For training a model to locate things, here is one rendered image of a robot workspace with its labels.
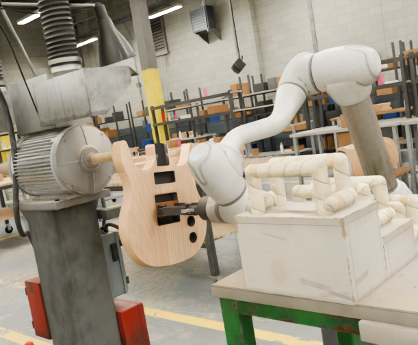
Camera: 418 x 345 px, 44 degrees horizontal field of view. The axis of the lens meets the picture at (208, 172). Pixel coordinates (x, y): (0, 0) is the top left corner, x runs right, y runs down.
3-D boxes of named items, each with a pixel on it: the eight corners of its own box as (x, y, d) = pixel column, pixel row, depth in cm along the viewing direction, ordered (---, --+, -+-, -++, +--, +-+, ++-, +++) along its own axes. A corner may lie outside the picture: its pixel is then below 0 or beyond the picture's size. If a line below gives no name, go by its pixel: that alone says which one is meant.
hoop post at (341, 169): (335, 206, 109) (328, 161, 108) (342, 202, 111) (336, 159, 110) (349, 206, 106) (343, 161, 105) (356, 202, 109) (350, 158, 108)
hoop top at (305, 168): (242, 180, 114) (240, 165, 113) (252, 177, 116) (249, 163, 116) (323, 176, 99) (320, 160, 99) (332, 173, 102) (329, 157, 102)
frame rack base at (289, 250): (244, 290, 118) (232, 216, 116) (282, 269, 129) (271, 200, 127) (356, 306, 99) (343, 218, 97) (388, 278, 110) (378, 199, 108)
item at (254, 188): (248, 215, 114) (241, 173, 113) (257, 211, 117) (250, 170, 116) (260, 215, 112) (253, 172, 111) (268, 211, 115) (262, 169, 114)
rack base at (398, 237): (282, 270, 128) (276, 233, 127) (316, 250, 140) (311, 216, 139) (389, 280, 109) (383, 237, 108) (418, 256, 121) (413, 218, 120)
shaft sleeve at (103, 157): (99, 154, 185) (98, 163, 184) (91, 152, 182) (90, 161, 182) (131, 150, 172) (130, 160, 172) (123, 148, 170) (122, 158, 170)
